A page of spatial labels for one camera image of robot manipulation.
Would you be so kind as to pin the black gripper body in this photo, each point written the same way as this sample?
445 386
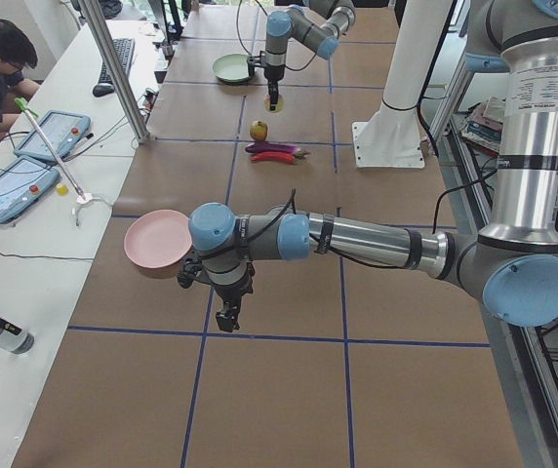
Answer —
273 74
230 292

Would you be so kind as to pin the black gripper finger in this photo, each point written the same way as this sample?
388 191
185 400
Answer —
273 96
227 317

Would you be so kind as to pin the pink green peach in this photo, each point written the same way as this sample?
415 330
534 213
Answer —
280 104

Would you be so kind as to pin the purple eggplant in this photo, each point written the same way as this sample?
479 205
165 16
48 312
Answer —
261 146

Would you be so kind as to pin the red chili pepper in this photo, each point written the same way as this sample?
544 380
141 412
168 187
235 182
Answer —
274 156

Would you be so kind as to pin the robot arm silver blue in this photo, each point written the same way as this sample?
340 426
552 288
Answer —
510 266
292 23

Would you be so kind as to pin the green plate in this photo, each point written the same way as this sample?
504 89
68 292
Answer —
233 69

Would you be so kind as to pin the pink plate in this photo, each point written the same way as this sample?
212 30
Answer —
158 239

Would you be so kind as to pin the black keyboard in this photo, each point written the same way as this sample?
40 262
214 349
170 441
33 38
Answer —
124 50

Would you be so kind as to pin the black computer mouse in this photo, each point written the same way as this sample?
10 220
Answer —
102 89

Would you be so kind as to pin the small yellow cup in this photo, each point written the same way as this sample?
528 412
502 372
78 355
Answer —
62 189

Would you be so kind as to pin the stack of books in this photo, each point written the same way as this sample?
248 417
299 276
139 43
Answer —
484 123

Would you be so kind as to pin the lower blue teach pendant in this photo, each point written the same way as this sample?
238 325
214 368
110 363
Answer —
22 184

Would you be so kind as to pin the silver rod green tip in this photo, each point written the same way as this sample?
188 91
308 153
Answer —
31 116

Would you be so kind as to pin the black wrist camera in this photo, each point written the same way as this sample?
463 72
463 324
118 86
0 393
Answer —
255 62
190 271

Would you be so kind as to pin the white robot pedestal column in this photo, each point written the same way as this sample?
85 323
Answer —
391 138

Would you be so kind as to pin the aluminium frame post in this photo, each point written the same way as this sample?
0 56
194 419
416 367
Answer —
92 12

